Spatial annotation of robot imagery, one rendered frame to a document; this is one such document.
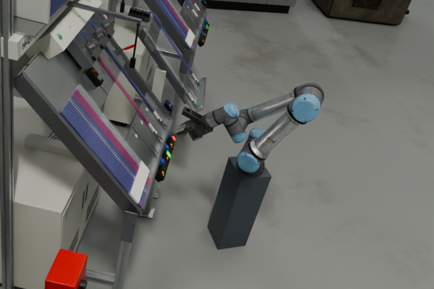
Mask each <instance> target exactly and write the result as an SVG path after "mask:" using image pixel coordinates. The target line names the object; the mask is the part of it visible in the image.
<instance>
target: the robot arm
mask: <svg viewBox="0 0 434 289"><path fill-rule="evenodd" d="M323 100H324V91H323V90H322V88H321V87H320V86H319V85H318V84H315V83H306V84H303V85H300V86H297V87H296V88H294V89H293V91H292V92H289V93H286V94H284V95H281V96H278V97H275V98H274V99H271V100H268V101H266V102H264V103H261V104H258V105H256V106H253V107H250V108H246V107H245V108H242V109H241V110H240V111H239V110H238V107H237V106H236V105H235V104H234V103H229V104H227V105H224V106H223V107H220V108H218V109H216V110H213V111H212V112H209V113H207V114H205V115H200V114H199V113H197V112H195V111H193V110H191V109H190V108H187V107H186V106H185V107H184V108H183V110H182V113H181V114H182V115H184V116H185V117H188V118H189V119H190V120H189V121H186V122H184V123H183V124H181V125H179V127H177V128H176V129H175V130H174V131H173V132H172V133H171V136H176V137H178V138H179V139H180V140H181V141H184V140H185V136H186V135H187V134H188V133H189V135H190V136H191V139H192V140H193V141H195V140H197V139H200V138H202V137H203V135H205V134H208V133H210V132H212V131H213V128H214V127H215V126H218V125H220V124H223V125H224V127H225V128H226V130H227V131H228V133H229V135H230V137H231V139H232V140H233V141H234V143H241V142H242V141H244V140H245V139H246V138H247V134H246V131H245V129H246V128H247V126H248V125H249V124H251V123H253V122H256V121H259V120H261V119H264V118H266V117H269V116H272V115H275V114H278V113H280V112H283V111H286V112H285V113H284V114H283V115H282V116H281V117H280V118H279V119H278V120H277V121H275V122H274V123H273V124H272V125H271V126H270V127H269V128H268V129H267V130H266V131H265V130H262V129H260V128H253V129H252V130H251V131H250V132H249V136H248V138H247V140H246V142H245V144H244V146H243V148H242V149H241V151H240V153H239V154H238V157H237V159H236V166H237V168H238V169H239V171H241V172H242V173H244V174H246V175H250V176H258V175H261V174H262V173H263V172H264V168H265V160H266V159H267V158H268V157H269V152H270V151H271V150H272V149H273V148H274V147H275V146H276V145H277V144H278V143H280V142H281V141H282V140H283V139H284V138H285V137H287V136H288V135H289V134H290V133H291V132H292V131H293V130H294V129H295V128H296V127H297V126H298V125H304V124H306V123H308V122H310V121H312V120H313V119H315V118H316V116H317V115H318V114H319V112H320V107H321V105H322V102H323ZM196 138H197V139H196Z"/></svg>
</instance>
